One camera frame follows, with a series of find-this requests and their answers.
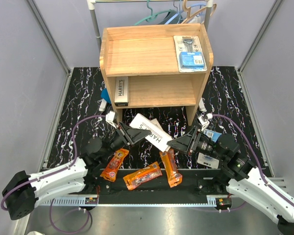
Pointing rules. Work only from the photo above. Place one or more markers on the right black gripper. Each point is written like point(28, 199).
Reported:
point(183, 143)

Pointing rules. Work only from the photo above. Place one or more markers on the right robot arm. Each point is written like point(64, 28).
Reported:
point(239, 176)

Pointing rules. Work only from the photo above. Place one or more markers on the teal clothes hanger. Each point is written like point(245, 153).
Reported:
point(153, 16)

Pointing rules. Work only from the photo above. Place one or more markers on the white rack foot left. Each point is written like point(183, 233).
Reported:
point(103, 105)

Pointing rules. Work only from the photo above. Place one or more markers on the white rack foot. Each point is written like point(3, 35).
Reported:
point(103, 105)
point(201, 106)

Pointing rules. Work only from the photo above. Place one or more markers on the wooden two-tier shelf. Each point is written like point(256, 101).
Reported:
point(147, 56)

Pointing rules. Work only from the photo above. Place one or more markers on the blue razor blister pack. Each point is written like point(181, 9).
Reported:
point(205, 160)

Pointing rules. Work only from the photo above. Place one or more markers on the slotted cable duct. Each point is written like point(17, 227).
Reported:
point(72, 200)

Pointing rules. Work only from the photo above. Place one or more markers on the orange candy bag middle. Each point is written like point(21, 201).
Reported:
point(135, 179)

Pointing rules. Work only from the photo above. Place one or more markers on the blue clothes hanger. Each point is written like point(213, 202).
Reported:
point(178, 15)

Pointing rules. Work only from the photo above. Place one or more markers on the white Harry's box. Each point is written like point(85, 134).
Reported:
point(156, 123)
point(121, 91)
point(157, 136)

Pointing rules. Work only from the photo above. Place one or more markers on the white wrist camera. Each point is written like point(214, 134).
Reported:
point(204, 120)
point(111, 119)

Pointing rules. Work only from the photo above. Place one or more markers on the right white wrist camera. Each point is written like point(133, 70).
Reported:
point(204, 120)

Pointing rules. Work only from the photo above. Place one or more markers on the white rack foot right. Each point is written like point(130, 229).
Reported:
point(201, 106)

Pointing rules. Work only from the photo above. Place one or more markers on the orange candy bag left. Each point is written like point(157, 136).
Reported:
point(110, 172)

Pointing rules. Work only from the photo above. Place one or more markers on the orange candy bag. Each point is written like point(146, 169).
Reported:
point(110, 172)
point(135, 179)
point(168, 160)

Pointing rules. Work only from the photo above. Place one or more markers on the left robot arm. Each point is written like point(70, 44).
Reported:
point(25, 192)

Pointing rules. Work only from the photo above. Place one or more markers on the razor blister pack on shelf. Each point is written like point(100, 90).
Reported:
point(190, 57)

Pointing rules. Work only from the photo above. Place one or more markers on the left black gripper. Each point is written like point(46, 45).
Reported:
point(134, 135)

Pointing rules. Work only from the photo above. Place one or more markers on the black marble mat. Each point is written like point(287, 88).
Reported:
point(79, 119)

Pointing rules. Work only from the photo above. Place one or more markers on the wooden clothes hanger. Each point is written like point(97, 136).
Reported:
point(208, 10)

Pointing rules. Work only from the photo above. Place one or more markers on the blue object behind shelf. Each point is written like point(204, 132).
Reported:
point(104, 95)

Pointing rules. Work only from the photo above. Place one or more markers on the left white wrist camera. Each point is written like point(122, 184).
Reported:
point(111, 119)

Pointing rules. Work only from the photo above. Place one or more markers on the orange candy bag right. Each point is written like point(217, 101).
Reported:
point(168, 160)

